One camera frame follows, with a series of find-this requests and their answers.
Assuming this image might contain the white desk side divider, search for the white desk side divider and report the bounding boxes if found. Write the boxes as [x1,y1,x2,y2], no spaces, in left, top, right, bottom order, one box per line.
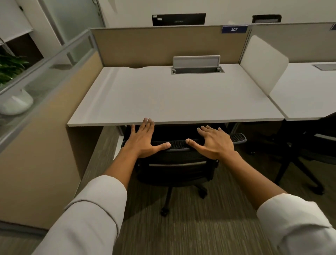
[240,35,289,96]

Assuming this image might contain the frosted glass door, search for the frosted glass door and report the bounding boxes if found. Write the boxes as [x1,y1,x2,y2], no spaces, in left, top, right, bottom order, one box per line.
[39,0,105,63]

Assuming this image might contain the black computer monitor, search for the black computer monitor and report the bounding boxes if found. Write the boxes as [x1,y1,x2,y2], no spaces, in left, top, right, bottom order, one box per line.
[152,13,206,26]

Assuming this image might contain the white window blind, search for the white window blind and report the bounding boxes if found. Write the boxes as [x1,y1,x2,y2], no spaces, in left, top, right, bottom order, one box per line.
[0,0,33,45]

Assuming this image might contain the grey desk cable hatch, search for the grey desk cable hatch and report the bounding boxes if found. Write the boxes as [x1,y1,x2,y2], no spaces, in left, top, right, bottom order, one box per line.
[312,63,336,71]
[171,55,224,75]

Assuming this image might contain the person's left forearm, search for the person's left forearm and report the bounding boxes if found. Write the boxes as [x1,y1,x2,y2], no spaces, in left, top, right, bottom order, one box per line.
[33,147,140,255]

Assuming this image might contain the tan fabric partition panel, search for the tan fabric partition panel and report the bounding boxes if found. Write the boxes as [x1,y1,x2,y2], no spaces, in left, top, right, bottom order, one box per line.
[90,25,252,68]

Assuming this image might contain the grey fabric partition panel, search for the grey fabric partition panel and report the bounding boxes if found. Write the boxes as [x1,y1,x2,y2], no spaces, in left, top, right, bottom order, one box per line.
[248,22,336,63]

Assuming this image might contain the white desk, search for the white desk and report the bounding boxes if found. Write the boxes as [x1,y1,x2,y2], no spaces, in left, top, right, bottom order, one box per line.
[270,62,336,121]
[67,63,285,128]

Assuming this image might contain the white plant pot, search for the white plant pot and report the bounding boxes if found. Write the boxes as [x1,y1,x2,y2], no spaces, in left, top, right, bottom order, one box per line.
[0,89,34,116]

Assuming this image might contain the person's right hand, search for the person's right hand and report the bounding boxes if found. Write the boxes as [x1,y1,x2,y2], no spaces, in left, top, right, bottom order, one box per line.
[186,125,235,160]

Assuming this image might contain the person's left hand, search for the person's left hand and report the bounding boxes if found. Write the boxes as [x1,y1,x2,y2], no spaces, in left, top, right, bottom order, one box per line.
[122,118,171,159]

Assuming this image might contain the black mesh office chair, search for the black mesh office chair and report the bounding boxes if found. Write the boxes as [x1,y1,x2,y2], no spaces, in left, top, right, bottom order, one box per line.
[121,125,247,217]
[246,113,336,196]

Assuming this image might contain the person's right forearm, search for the person's right forearm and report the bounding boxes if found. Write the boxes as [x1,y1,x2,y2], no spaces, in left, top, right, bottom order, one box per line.
[218,151,336,255]

